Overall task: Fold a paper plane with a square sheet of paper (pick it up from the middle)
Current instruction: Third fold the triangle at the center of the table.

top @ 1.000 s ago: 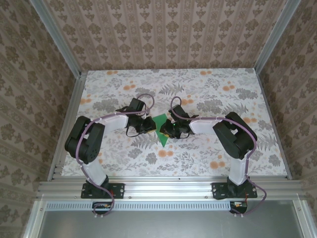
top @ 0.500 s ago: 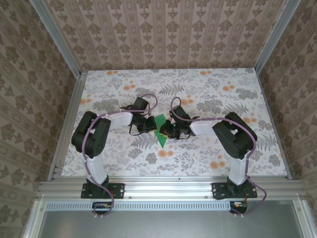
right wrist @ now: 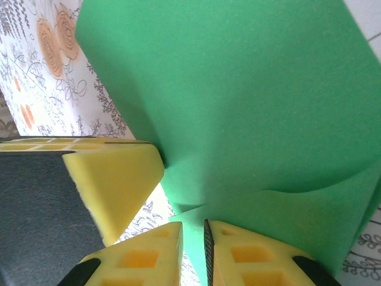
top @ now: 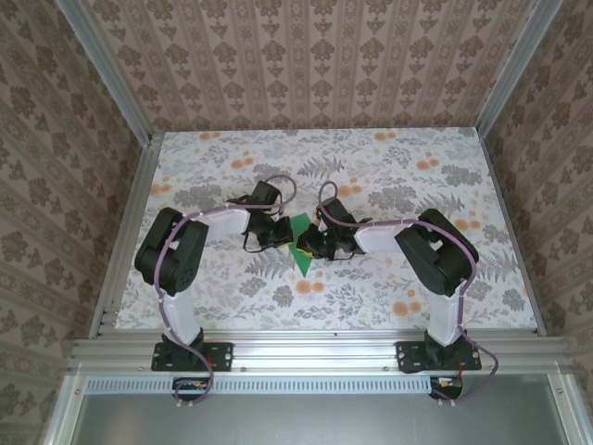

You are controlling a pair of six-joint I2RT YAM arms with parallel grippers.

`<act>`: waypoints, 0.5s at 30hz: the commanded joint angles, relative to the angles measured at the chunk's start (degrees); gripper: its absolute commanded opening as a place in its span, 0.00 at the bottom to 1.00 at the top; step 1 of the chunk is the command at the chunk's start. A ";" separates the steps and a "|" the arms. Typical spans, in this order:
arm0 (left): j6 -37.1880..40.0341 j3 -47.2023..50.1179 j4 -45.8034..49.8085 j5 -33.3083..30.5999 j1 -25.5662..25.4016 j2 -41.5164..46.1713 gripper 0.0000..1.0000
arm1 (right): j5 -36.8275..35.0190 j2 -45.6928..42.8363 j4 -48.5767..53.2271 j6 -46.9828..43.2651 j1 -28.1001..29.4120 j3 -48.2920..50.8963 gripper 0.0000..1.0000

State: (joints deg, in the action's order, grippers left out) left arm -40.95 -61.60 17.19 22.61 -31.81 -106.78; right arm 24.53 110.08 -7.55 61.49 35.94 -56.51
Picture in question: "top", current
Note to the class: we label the green paper sheet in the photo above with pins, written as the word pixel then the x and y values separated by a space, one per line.
pixel 302 264

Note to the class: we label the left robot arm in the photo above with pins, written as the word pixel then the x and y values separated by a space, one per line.
pixel 171 255

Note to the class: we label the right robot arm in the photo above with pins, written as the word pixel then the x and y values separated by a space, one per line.
pixel 440 250

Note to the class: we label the floral table cover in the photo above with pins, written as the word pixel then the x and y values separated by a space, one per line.
pixel 278 153

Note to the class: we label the grey metal panel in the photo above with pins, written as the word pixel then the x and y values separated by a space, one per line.
pixel 301 422

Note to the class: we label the small black connector module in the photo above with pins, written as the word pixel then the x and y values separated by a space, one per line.
pixel 451 391
pixel 185 394

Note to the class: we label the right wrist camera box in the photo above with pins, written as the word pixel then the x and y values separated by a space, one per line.
pixel 334 212

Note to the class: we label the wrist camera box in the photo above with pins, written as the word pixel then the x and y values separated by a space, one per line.
pixel 334 212
pixel 266 194

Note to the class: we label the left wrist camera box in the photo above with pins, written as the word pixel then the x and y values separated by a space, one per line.
pixel 266 194

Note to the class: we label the long aluminium mounting rail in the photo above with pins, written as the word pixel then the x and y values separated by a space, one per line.
pixel 315 352

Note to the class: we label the aluminium side rail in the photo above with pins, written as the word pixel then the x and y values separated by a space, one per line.
pixel 507 222
pixel 139 194

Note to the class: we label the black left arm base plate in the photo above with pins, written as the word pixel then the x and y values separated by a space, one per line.
pixel 222 357

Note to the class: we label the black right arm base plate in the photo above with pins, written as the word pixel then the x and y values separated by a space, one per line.
pixel 410 357

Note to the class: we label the aluminium frame post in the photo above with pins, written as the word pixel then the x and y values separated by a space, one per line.
pixel 514 69
pixel 106 74

